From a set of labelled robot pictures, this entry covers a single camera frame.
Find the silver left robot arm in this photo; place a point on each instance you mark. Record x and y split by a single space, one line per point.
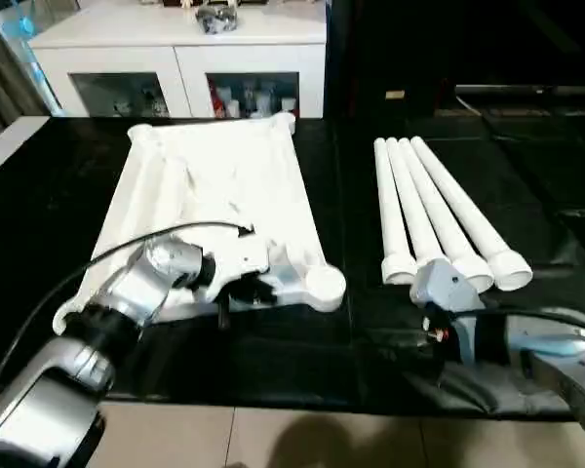
49 400

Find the black work mat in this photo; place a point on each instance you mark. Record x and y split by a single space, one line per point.
302 361

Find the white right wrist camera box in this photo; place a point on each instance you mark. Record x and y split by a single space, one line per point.
447 288

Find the small beige tag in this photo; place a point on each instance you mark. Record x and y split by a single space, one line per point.
395 96

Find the grey curtain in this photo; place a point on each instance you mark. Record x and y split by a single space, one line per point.
0 78

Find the white plastic children's table top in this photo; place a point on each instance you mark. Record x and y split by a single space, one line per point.
214 175

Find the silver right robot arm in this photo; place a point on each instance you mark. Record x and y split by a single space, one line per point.
546 346

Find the black metal bar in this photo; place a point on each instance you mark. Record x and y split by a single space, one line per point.
526 90

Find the dark object on cabinet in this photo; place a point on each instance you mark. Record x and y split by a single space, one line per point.
217 19

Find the white glass-door cabinet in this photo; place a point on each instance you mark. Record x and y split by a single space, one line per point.
175 29

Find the white plastic table leg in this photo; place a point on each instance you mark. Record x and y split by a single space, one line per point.
416 214
468 210
391 214
442 214

